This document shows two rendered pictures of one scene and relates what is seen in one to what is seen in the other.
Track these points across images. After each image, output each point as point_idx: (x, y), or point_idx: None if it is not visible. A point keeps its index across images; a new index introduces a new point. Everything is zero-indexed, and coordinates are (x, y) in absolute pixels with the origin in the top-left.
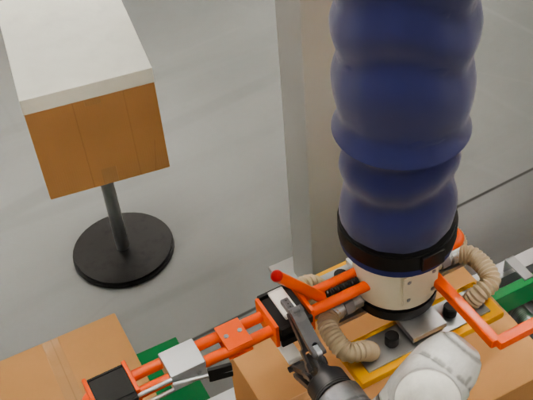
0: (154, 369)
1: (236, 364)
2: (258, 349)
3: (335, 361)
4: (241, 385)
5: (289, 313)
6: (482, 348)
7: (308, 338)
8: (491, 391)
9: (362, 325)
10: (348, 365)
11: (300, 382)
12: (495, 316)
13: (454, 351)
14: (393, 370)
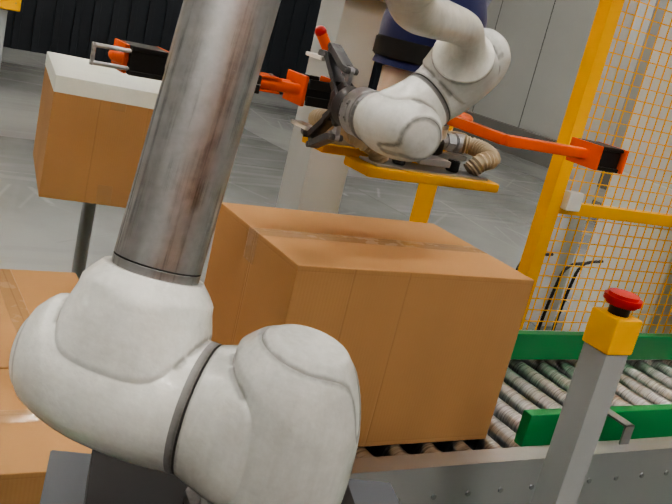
0: None
1: (227, 207)
2: (251, 208)
3: (325, 229)
4: (224, 234)
5: (329, 44)
6: (464, 258)
7: (344, 61)
8: (473, 273)
9: (352, 225)
10: (356, 161)
11: (313, 142)
12: (491, 183)
13: (491, 30)
14: (399, 173)
